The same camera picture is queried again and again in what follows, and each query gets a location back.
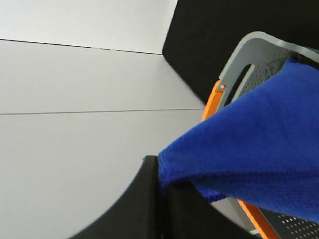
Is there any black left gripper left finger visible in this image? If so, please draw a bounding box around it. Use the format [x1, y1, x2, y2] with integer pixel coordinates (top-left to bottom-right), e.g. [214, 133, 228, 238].
[72, 155, 161, 239]

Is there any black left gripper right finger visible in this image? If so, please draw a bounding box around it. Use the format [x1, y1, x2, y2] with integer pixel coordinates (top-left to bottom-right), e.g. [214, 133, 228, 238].
[165, 182, 257, 239]

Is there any blue microfibre towel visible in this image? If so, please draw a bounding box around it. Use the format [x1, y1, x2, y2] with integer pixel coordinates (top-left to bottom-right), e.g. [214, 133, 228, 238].
[159, 59, 319, 222]

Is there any grey perforated plastic basket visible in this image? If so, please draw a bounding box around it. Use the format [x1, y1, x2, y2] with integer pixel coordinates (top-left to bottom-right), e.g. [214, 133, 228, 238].
[217, 31, 319, 239]

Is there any orange basket handle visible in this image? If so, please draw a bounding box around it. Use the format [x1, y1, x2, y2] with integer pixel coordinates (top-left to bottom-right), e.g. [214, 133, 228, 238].
[201, 80, 280, 239]

